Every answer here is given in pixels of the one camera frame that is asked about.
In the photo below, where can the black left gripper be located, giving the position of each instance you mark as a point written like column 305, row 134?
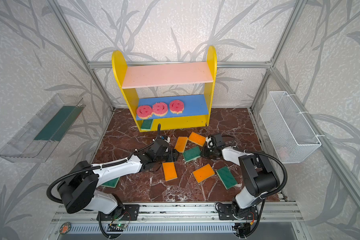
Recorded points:
column 171, row 154

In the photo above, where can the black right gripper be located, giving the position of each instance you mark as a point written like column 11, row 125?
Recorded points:
column 207, row 151

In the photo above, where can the green sponge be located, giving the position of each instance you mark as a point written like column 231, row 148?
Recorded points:
column 147, row 125
column 227, row 177
column 192, row 154

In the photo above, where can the orange sponge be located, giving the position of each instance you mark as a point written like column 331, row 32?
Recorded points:
column 203, row 173
column 181, row 144
column 197, row 139
column 169, row 171

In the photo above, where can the pink smiley sponge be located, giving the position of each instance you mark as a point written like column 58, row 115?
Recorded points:
column 176, row 107
column 160, row 109
column 144, row 112

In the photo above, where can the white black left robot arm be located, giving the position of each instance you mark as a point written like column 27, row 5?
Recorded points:
column 78, row 191

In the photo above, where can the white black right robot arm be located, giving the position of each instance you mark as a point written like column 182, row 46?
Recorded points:
column 263, row 175

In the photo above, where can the green sponge under left arm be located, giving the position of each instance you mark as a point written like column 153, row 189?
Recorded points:
column 111, row 184

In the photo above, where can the yellow shelf with coloured boards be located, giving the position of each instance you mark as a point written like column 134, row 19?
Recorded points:
column 198, row 108

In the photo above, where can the green pad in clear bin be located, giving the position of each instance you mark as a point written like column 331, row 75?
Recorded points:
column 57, row 127

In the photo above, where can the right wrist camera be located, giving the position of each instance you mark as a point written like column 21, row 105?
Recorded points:
column 209, row 142

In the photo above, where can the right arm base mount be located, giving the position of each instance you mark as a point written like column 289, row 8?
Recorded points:
column 233, row 212

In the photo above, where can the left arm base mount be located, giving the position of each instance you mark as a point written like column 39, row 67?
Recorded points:
column 125, row 213

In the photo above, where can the white wire mesh basket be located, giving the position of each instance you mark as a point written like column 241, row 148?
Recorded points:
column 291, row 135

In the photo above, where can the aluminium front rail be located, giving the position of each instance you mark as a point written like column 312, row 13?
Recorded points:
column 187, row 212

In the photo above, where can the clear plastic wall bin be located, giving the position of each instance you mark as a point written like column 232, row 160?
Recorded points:
column 22, row 148

